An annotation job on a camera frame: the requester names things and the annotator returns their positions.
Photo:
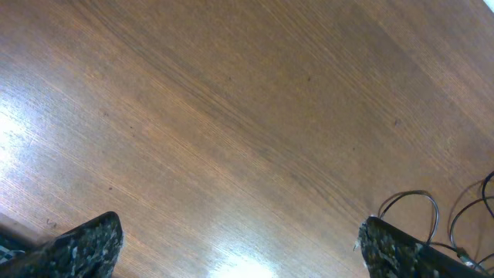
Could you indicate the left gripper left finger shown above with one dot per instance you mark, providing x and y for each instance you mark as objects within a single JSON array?
[{"x": 90, "y": 250}]

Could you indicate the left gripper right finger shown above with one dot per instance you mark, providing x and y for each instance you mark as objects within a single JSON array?
[{"x": 390, "y": 252}]

